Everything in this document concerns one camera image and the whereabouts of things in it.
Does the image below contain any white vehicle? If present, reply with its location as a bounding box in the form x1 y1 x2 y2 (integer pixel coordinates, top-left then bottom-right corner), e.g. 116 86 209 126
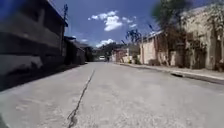
98 55 107 62

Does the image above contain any reddish low building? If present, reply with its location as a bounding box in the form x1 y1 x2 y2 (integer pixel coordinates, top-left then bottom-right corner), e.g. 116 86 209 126
111 48 130 64

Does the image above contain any grey concrete road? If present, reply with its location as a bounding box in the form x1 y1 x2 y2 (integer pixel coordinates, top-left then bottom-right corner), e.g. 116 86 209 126
0 61 224 128

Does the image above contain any palm tree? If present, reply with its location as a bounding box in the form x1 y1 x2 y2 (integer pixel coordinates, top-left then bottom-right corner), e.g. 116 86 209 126
125 28 142 58

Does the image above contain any pale low building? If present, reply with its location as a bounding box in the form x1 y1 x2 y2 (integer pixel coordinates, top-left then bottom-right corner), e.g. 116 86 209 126
139 30 165 66

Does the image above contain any dark low building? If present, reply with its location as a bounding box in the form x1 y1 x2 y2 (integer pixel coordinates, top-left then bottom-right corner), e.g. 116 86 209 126
63 35 87 66

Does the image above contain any utility pole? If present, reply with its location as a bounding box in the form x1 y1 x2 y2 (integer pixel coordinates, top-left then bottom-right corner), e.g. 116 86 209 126
61 3 69 57

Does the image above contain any tall leafy tree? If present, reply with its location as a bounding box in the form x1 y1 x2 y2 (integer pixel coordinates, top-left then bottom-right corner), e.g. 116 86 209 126
151 0 194 66

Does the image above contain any raised concrete pavement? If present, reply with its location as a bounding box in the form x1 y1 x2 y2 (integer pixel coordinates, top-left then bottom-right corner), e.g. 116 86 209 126
114 61 224 86

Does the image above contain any dark concrete building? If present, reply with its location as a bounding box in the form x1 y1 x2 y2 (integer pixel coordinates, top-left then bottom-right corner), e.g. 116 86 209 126
0 0 69 92

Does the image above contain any beige stone building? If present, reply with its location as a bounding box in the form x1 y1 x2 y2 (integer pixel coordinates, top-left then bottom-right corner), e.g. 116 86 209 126
173 2 224 72

